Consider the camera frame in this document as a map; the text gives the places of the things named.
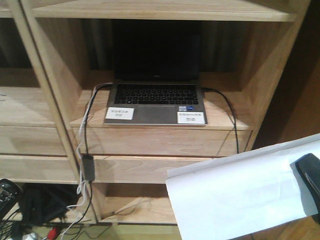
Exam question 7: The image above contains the black stapler with orange band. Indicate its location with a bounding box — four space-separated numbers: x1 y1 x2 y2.
0 178 23 220

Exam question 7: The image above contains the wooden shelf unit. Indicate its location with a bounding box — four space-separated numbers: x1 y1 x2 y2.
0 0 310 224

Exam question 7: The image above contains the white label right palmrest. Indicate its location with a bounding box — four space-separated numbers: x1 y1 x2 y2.
177 111 206 125

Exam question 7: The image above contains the black cable of laptop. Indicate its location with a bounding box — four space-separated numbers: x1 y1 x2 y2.
83 83 114 156
201 87 241 154

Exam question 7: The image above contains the white paper sheet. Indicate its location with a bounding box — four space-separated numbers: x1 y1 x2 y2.
165 134 320 240

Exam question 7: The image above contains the black cable left of laptop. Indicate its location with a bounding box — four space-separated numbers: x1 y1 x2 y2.
83 83 114 156

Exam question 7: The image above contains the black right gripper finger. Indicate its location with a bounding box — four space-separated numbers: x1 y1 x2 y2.
295 153 320 212

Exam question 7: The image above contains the white label left palmrest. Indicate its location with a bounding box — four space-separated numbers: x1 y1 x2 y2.
105 107 135 120

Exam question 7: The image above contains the grey laptop with black keyboard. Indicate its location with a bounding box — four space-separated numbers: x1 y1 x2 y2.
104 19 208 126

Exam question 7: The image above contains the grey usb adapter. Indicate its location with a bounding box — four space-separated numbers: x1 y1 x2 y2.
82 154 96 182

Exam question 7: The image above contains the white label palmrest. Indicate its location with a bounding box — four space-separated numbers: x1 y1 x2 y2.
105 107 135 120
177 111 206 125

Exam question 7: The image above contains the black cable right of laptop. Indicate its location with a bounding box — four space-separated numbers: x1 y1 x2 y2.
201 87 241 154

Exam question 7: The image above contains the white cable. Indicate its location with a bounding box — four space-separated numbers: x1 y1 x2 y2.
59 86 99 240

